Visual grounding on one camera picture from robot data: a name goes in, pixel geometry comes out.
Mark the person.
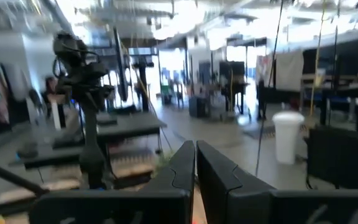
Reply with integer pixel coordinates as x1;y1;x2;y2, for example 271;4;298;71
42;76;62;121

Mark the black aluminium table frame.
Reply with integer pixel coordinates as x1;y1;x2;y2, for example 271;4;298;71
0;155;51;222

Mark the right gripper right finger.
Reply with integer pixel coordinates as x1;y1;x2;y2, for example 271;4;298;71
196;139;358;224

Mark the black desk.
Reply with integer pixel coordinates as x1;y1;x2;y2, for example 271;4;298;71
96;111;167;144
9;136;88;170

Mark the black cabinet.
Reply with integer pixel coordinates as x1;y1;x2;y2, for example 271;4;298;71
306;125;358;191

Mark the black computer monitor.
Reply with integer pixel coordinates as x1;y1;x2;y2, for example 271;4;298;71
112;27;129;103

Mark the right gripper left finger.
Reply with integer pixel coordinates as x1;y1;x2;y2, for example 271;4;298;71
29;139;196;224

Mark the black hanging cable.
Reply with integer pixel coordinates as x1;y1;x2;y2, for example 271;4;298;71
255;0;284;177

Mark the white hanging cloth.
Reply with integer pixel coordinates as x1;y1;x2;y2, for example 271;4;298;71
274;51;305;93

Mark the yellow hanging cable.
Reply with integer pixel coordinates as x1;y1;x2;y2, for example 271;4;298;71
309;0;326;116

